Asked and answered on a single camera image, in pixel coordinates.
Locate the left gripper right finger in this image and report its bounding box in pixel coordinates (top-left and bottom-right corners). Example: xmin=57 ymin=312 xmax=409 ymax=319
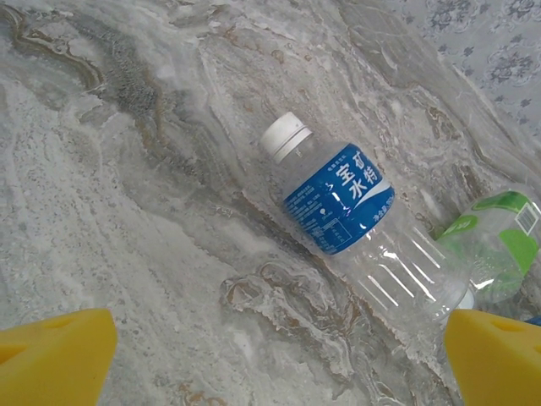
xmin=444 ymin=307 xmax=541 ymax=406

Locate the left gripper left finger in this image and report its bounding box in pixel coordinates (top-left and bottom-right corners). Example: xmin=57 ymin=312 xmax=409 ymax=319
xmin=0 ymin=308 xmax=118 ymax=406

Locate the green label clear bottle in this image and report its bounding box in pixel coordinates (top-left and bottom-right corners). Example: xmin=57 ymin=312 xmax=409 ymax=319
xmin=434 ymin=189 xmax=541 ymax=305

